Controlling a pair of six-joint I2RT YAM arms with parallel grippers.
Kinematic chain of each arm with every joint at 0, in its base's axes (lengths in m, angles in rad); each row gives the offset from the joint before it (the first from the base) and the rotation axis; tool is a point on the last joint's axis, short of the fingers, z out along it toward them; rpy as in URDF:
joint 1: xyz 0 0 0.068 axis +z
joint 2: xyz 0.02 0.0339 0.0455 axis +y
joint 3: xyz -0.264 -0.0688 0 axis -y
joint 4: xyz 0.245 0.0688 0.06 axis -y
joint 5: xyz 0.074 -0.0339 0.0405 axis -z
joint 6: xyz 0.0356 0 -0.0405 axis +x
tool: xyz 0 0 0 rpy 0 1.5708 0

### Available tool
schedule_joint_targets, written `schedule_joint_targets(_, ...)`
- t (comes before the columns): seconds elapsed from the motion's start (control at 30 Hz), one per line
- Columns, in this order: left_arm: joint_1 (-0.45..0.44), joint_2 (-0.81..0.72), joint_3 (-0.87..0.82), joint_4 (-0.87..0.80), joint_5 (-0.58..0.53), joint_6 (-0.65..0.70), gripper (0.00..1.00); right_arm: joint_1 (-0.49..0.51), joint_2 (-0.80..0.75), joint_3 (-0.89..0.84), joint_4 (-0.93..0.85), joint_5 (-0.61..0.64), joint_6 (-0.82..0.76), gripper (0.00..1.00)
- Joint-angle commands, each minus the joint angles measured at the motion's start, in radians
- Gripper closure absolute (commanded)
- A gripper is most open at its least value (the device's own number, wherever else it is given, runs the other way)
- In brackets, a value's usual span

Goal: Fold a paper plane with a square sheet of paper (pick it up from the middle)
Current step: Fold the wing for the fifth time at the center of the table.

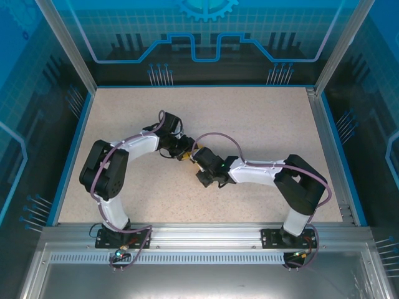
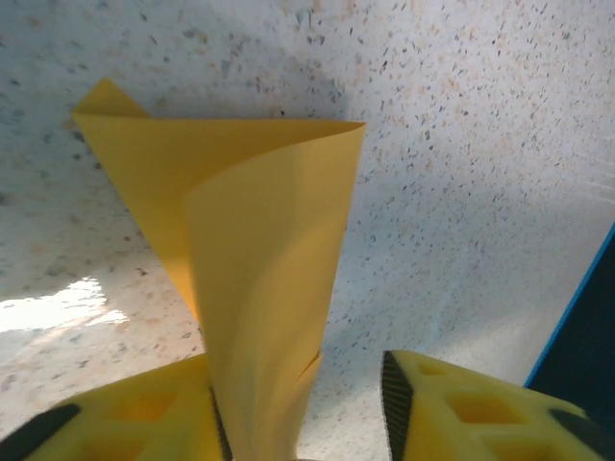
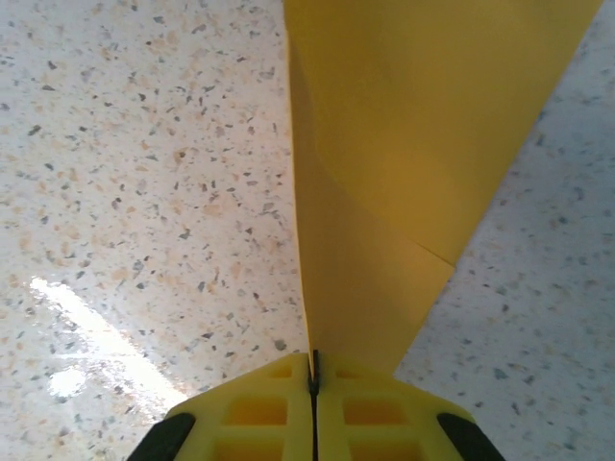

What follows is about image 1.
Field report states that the aluminium side rail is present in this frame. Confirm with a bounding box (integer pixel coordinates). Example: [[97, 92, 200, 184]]
[[306, 87, 358, 225]]

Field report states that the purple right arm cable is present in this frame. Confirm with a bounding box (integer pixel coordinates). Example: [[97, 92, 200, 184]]
[[191, 132, 332, 271]]

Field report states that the aluminium frame post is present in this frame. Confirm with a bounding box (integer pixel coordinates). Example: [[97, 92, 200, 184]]
[[34, 0, 98, 94], [314, 0, 377, 96]]

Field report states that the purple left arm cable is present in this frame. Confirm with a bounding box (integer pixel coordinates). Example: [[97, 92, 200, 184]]
[[89, 109, 185, 271]]

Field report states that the slotted grey cable duct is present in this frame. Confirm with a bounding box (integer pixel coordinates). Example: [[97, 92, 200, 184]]
[[49, 252, 287, 265]]

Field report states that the aluminium front rail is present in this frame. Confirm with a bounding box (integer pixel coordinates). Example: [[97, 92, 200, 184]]
[[40, 221, 373, 249]]

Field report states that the cable connector with green light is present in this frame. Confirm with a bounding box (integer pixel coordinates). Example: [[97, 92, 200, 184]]
[[291, 247, 313, 262], [113, 244, 130, 262]]

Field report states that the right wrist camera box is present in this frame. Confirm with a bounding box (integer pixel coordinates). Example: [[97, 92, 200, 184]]
[[189, 148, 204, 171]]

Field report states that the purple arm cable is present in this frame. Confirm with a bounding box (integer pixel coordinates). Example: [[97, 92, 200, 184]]
[[89, 109, 185, 271], [191, 132, 332, 271]]

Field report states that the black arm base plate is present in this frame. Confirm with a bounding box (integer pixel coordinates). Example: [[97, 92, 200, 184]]
[[261, 226, 319, 250], [95, 228, 153, 250]]

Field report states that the steel bottom tray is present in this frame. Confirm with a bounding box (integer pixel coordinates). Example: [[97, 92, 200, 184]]
[[19, 242, 394, 299]]

